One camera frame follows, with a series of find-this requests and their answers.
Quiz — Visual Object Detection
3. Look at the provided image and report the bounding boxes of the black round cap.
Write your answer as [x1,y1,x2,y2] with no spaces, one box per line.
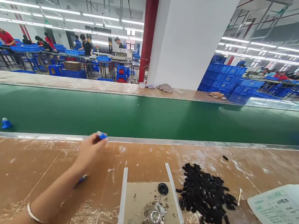
[157,181,171,196]

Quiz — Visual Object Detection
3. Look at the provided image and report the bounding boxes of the brown cardboard mat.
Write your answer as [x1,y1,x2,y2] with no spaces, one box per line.
[103,174,185,224]

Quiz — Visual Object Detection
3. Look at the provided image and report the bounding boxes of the workbench line with blue crates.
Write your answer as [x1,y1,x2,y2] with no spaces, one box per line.
[0,6,145,103]

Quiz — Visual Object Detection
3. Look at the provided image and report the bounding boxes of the red pipe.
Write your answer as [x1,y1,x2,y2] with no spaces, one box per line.
[125,0,175,85]

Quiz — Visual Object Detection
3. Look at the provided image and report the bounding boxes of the round metal fixture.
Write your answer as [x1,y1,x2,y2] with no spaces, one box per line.
[141,200,167,224]

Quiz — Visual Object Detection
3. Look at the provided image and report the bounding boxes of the grey sealing machine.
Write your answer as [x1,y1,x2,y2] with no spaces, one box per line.
[110,47,142,65]

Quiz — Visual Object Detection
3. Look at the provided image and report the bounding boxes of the crumpled cloth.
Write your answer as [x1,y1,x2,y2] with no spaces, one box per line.
[156,82,176,94]

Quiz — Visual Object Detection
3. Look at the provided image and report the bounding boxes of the thin wooden stick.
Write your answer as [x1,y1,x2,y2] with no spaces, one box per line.
[235,188,245,206]

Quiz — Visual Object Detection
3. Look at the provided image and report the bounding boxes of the brown packets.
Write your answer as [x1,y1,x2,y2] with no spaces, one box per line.
[207,89,227,102]

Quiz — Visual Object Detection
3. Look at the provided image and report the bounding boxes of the green conveyor belt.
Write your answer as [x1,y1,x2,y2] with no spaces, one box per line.
[0,27,299,200]

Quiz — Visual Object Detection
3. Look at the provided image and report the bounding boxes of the table with blue crates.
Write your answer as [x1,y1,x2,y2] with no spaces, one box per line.
[241,65,299,112]

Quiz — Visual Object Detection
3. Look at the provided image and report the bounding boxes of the small blue plastic part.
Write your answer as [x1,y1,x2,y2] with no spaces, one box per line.
[96,130,109,141]
[71,174,90,189]
[0,116,13,130]

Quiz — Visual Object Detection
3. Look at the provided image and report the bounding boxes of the brown cardboard box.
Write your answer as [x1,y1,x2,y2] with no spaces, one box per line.
[62,59,83,73]

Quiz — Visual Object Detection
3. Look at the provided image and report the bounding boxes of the person's left hand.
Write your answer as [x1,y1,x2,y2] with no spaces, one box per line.
[68,131,115,181]

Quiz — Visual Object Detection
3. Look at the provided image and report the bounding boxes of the stack of blue crates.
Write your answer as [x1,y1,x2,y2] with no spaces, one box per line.
[192,47,269,110]

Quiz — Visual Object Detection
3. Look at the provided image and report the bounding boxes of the white plastic strip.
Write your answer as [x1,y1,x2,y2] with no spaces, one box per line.
[165,161,186,224]

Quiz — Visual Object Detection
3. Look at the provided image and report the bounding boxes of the pile of black small parts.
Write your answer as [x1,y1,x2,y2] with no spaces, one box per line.
[172,156,241,224]

